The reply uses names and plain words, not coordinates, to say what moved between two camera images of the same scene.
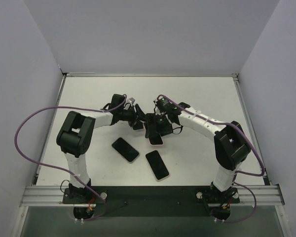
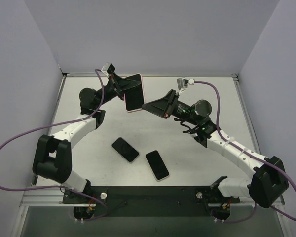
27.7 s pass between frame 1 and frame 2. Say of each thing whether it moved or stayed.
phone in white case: stayed
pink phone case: moved
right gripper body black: moved
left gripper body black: moved
